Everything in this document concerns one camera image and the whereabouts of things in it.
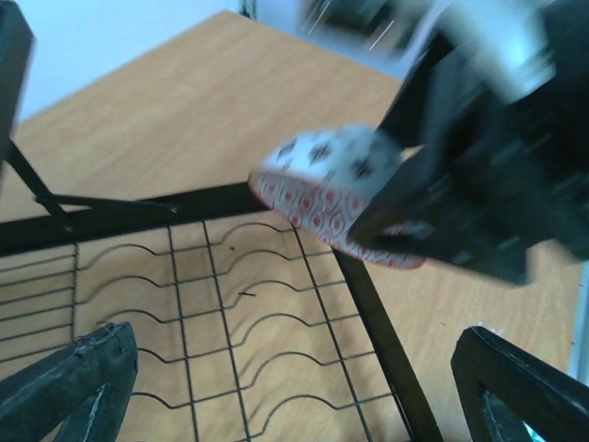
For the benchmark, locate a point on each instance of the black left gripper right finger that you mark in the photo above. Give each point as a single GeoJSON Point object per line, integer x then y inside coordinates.
{"type": "Point", "coordinates": [504, 390]}

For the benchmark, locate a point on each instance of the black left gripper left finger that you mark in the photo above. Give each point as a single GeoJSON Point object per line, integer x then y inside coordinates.
{"type": "Point", "coordinates": [83, 389]}

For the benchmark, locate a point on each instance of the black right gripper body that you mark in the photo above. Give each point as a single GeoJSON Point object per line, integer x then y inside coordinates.
{"type": "Point", "coordinates": [478, 195]}

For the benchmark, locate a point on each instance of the black wire dish rack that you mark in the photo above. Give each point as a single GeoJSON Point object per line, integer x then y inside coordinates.
{"type": "Point", "coordinates": [195, 226]}

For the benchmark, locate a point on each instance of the red dot patterned bowl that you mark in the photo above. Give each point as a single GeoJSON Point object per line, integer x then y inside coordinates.
{"type": "Point", "coordinates": [322, 180]}

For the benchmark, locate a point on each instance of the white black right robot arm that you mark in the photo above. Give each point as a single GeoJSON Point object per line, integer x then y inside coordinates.
{"type": "Point", "coordinates": [531, 55]}

